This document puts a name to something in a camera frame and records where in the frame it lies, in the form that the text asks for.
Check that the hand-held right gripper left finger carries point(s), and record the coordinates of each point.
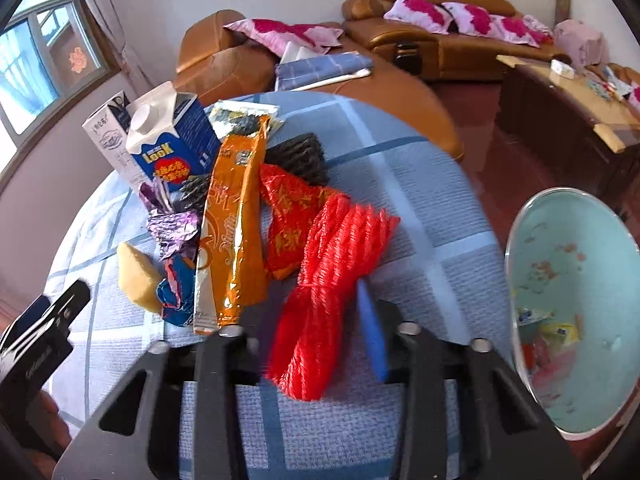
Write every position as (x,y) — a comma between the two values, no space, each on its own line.
(220,385)

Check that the black foam net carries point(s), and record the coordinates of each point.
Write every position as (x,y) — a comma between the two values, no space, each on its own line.
(297,155)

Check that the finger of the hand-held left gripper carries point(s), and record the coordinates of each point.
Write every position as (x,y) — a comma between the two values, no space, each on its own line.
(70,302)
(31,314)

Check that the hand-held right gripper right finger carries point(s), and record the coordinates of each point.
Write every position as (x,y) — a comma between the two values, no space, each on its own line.
(372,330)

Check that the white printed wrapper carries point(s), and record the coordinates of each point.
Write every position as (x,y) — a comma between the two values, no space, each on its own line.
(534,316)

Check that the light green plastic bin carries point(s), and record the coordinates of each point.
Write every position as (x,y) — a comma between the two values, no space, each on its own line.
(575,260)

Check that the brown leather three-seat sofa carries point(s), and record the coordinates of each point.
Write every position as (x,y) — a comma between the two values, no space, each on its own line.
(465,55)

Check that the blue milk carton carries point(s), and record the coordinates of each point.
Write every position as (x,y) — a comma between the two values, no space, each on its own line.
(165,145)

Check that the red mesh net bag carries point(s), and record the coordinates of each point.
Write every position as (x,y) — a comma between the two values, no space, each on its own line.
(335,270)

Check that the blue wrapper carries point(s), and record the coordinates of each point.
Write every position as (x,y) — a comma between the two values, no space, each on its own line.
(177,292)

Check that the long pink floral pillow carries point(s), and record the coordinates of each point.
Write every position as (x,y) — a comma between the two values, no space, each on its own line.
(280,32)

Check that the rolled woven mat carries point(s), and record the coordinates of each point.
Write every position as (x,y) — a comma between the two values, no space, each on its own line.
(563,4)

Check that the brown leather chaise sofa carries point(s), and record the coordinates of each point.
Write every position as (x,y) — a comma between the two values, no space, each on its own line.
(220,60)

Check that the pink floral cushion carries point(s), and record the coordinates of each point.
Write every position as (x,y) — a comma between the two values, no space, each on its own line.
(470,19)
(417,10)
(637,97)
(515,30)

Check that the sliding glass window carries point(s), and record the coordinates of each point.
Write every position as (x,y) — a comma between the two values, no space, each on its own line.
(35,65)

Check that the white patterned curtain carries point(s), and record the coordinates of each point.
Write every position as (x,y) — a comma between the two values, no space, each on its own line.
(115,15)

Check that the red paper window decal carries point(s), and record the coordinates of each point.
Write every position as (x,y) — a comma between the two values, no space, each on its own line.
(79,61)

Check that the folded blue plaid cloth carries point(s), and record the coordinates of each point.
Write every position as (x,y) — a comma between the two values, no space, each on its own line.
(320,70)

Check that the blue plaid tablecloth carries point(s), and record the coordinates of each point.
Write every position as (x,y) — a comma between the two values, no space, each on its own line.
(400,195)

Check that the white plastic sheet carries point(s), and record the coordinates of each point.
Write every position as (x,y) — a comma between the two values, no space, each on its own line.
(297,52)

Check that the dark wooden coffee table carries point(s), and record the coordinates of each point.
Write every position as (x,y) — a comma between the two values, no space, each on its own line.
(550,120)

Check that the pile of small colourful items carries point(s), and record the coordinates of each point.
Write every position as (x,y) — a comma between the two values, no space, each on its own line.
(600,87)

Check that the silver green snack packet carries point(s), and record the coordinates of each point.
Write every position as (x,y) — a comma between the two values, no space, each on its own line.
(240,117)

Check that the purple foil wrapper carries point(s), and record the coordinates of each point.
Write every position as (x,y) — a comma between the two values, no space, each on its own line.
(172,222)

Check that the light blue cloth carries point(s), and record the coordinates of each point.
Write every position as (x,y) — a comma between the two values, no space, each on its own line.
(616,79)

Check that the pink floral cover cloth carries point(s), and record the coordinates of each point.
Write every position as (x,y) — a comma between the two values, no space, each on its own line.
(580,40)

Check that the long orange wrapper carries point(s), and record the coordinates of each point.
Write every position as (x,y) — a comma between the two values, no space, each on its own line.
(232,240)

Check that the red gold printed packet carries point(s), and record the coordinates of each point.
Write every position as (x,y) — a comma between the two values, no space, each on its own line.
(287,220)

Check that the red plastic bag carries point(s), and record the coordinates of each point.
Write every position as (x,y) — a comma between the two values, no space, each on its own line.
(542,375)

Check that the white milk carton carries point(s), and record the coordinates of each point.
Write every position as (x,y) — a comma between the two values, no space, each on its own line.
(107,135)

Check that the yellow sponge piece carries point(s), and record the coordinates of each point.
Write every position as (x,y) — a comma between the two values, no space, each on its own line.
(137,275)

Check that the yellow wrapper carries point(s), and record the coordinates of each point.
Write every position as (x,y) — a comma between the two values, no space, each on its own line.
(560,334)

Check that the white tissue box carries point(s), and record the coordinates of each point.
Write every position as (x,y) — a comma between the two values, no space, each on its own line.
(562,69)

